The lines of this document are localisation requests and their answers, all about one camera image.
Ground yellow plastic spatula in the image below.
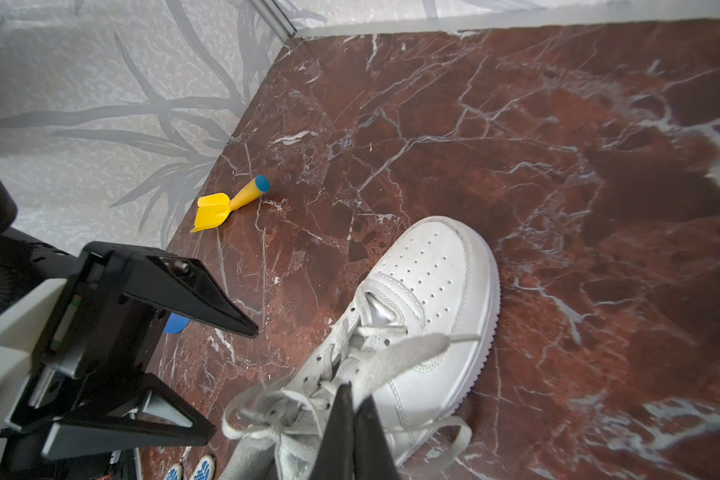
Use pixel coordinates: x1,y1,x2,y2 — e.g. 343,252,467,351
192,175,271,232

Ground aluminium frame profiles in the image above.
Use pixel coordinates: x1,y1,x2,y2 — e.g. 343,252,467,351
251,0,296,42

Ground blue dotted knit glove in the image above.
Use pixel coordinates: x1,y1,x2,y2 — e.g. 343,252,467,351
163,454,217,480

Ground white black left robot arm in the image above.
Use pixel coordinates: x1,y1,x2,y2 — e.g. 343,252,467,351
0,181,259,479

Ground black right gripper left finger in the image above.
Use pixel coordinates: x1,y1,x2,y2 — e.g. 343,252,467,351
310,384,355,480

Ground white leather sneaker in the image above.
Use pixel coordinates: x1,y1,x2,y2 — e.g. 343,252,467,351
218,215,502,480

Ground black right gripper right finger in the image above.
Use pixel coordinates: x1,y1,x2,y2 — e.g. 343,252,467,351
353,396,400,480

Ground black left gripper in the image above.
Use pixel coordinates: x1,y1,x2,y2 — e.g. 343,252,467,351
0,242,259,479

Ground grey-white shoelace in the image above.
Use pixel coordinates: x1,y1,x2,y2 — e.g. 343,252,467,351
221,299,484,479

